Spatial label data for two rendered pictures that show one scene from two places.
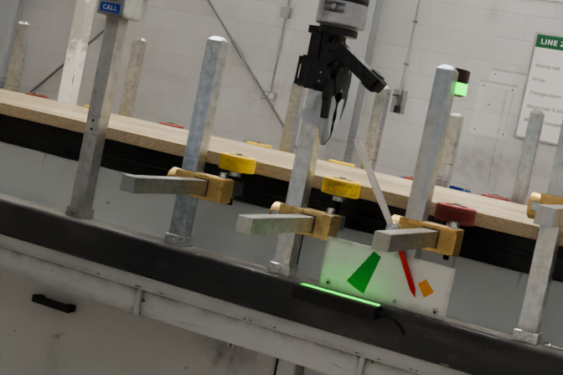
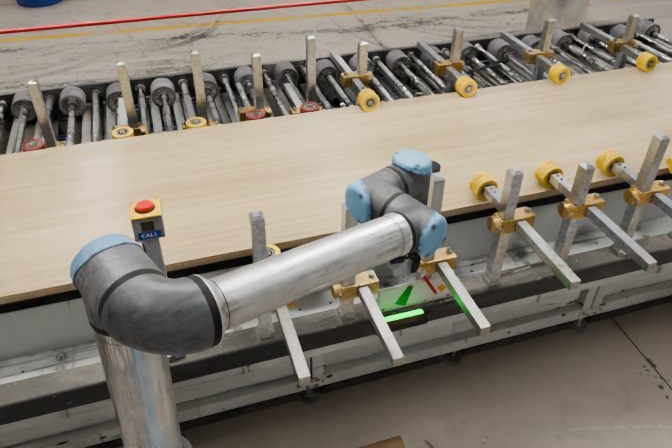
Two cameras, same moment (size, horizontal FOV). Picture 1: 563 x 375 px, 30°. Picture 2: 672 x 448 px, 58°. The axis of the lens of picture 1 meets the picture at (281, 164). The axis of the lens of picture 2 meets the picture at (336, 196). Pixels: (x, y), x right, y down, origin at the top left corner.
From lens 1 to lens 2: 1.80 m
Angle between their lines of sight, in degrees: 52
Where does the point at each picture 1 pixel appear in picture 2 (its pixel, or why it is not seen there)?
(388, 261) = (418, 285)
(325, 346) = not seen: hidden behind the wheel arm
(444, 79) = (440, 186)
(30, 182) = (63, 322)
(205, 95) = (262, 254)
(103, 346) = not seen: hidden behind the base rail
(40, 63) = not seen: outside the picture
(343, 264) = (391, 298)
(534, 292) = (498, 263)
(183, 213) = (268, 320)
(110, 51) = (159, 259)
